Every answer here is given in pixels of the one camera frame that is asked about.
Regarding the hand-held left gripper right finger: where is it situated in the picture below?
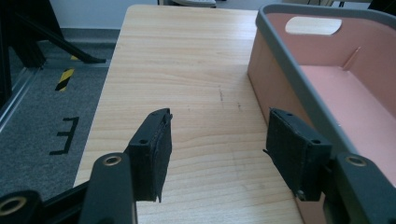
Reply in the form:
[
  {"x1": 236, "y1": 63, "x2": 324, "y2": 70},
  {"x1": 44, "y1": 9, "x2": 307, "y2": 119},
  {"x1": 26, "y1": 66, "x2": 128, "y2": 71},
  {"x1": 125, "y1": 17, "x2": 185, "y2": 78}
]
[{"x1": 262, "y1": 107, "x2": 333, "y2": 203}]

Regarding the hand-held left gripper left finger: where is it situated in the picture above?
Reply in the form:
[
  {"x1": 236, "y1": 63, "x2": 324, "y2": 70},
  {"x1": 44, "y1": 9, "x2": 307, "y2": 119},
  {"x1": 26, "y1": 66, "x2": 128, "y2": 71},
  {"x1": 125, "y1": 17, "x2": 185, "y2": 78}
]
[{"x1": 123, "y1": 107, "x2": 174, "y2": 203}]

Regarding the pink bin with grey rim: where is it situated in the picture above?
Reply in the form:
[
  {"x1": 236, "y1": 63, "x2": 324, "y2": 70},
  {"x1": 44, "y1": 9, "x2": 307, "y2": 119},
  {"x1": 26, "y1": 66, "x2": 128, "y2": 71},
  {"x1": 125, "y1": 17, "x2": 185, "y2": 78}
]
[{"x1": 247, "y1": 3, "x2": 396, "y2": 224}]

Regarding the black tape floor marking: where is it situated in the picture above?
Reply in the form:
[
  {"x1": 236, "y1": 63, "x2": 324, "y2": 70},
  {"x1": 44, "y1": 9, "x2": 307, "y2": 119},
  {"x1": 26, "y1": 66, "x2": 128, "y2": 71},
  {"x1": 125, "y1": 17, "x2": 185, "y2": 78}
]
[{"x1": 49, "y1": 116, "x2": 80, "y2": 156}]

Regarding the yellow and black striped tape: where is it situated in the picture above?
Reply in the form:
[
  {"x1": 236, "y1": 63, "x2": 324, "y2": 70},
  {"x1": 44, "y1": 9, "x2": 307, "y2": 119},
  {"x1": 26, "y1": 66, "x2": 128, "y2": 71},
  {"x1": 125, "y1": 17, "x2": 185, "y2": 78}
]
[{"x1": 54, "y1": 67, "x2": 76, "y2": 92}]

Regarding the black metal stand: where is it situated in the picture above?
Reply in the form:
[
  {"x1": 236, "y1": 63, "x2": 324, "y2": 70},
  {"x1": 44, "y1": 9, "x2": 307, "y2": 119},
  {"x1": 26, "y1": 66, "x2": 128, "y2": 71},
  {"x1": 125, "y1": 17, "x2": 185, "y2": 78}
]
[{"x1": 0, "y1": 0, "x2": 107, "y2": 108}]

